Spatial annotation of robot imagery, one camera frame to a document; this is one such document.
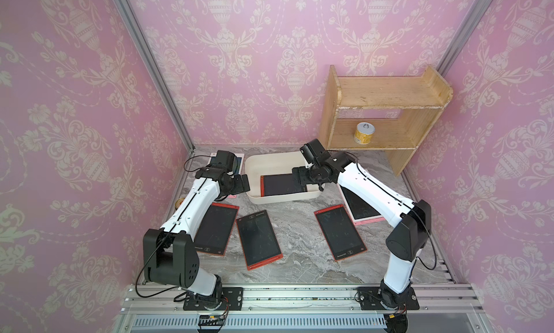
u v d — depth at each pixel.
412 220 0.46
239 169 1.10
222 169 0.66
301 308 0.73
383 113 1.09
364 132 0.90
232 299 0.75
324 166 0.59
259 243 1.19
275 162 1.11
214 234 0.90
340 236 0.89
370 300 0.73
